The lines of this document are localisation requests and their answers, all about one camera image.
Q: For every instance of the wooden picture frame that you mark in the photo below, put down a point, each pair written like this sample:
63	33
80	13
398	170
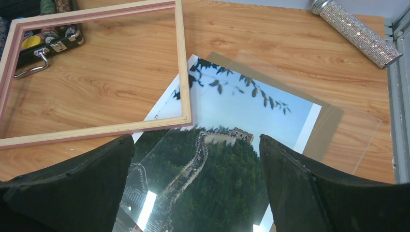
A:
12	49

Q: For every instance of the aluminium enclosure post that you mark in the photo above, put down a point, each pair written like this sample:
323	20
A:
398	34

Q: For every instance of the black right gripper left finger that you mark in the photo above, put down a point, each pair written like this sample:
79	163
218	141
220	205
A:
81	194

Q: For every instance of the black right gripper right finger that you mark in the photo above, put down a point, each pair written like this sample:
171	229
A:
308	196

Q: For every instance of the brown backing board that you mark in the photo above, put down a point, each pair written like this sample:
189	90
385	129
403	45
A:
329	117

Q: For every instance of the Great Wall photo print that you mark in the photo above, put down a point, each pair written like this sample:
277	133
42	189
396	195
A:
208	177

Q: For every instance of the black poker chip case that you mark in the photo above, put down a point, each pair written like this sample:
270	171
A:
54	39

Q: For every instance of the glittery silver tube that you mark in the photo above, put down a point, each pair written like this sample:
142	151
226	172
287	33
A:
356	32

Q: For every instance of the yellow poker chip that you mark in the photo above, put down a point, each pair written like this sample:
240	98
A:
31	42

